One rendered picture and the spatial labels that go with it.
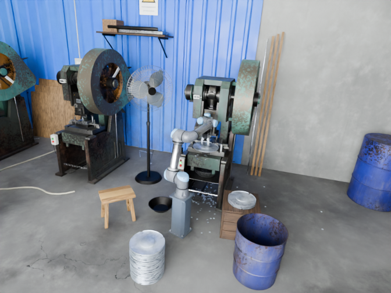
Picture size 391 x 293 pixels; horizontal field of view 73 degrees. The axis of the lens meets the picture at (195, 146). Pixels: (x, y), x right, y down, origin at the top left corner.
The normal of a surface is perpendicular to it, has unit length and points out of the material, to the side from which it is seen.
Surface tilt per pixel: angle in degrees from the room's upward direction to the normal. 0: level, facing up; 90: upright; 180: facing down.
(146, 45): 90
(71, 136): 90
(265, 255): 92
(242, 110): 97
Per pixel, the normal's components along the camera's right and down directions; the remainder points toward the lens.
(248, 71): -0.12, -0.48
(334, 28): -0.26, 0.34
